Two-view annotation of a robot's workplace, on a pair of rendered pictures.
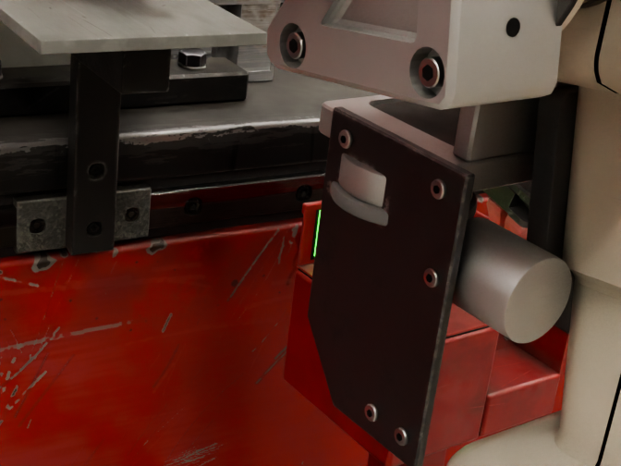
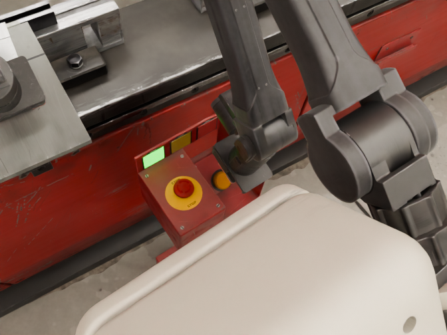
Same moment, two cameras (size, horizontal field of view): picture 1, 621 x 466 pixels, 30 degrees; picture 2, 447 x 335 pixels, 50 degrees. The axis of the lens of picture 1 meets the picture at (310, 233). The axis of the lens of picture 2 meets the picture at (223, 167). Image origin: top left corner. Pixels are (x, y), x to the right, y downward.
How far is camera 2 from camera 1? 68 cm
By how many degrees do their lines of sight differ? 40
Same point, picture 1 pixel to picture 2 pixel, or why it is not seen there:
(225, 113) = (96, 92)
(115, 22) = (10, 148)
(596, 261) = not seen: outside the picture
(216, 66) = (89, 60)
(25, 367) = (30, 199)
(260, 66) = (116, 40)
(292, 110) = (131, 80)
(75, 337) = (49, 186)
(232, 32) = (72, 145)
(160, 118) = not seen: hidden behind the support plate
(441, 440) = not seen: hidden behind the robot
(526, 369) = (243, 197)
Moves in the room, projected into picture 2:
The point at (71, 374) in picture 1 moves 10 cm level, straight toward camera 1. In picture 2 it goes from (52, 193) to (52, 236)
